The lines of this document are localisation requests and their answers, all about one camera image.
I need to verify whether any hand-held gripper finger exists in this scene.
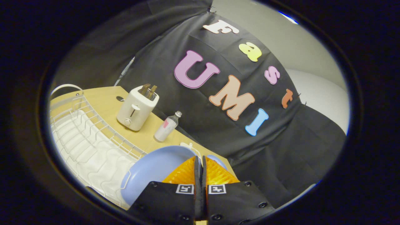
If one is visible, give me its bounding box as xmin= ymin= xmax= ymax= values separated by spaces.
xmin=202 ymin=155 xmax=275 ymax=225
xmin=127 ymin=156 xmax=202 ymax=223

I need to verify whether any blue plate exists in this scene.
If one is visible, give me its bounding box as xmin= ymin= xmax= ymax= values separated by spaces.
xmin=121 ymin=145 xmax=228 ymax=206

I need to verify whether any white wire dish rack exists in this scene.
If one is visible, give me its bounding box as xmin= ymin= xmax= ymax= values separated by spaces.
xmin=50 ymin=84 xmax=202 ymax=209

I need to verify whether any small clear plastic bottle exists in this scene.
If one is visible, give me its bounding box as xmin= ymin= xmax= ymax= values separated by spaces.
xmin=154 ymin=111 xmax=183 ymax=142

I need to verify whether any black backdrop cloth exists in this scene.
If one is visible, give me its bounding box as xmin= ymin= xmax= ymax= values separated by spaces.
xmin=52 ymin=0 xmax=347 ymax=209

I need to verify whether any white toaster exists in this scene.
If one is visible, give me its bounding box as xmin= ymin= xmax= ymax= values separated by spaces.
xmin=117 ymin=85 xmax=160 ymax=131

